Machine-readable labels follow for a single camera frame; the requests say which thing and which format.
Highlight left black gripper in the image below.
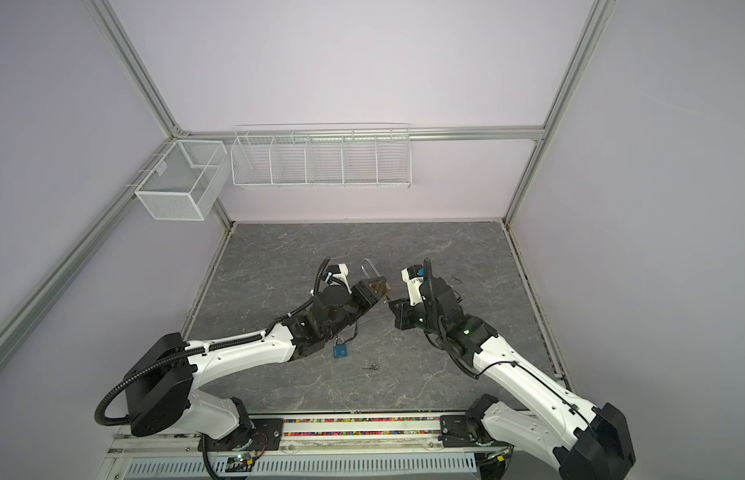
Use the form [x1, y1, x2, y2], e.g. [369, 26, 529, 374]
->
[324, 278, 387, 340]

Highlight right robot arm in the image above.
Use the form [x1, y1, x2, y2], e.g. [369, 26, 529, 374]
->
[390, 259, 637, 479]

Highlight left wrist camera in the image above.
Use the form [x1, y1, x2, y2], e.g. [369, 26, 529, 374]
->
[322, 263, 352, 293]

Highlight white vented cable duct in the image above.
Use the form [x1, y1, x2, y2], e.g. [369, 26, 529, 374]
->
[118, 453, 479, 479]

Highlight aluminium frame profiles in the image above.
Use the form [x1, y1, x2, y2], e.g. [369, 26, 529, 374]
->
[0, 1, 615, 372]

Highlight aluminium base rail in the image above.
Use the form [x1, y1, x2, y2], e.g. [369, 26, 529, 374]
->
[104, 410, 615, 461]

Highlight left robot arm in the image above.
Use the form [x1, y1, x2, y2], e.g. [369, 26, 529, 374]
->
[94, 258, 389, 449]

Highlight white mesh box basket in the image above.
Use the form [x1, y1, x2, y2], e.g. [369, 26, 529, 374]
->
[136, 140, 230, 221]

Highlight blue padlock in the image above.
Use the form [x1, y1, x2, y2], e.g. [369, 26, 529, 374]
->
[332, 338, 348, 359]

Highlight brass padlock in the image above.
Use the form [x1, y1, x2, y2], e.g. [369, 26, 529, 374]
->
[360, 258, 391, 302]

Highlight white wire shelf basket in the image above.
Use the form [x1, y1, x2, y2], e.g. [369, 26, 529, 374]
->
[230, 123, 413, 188]

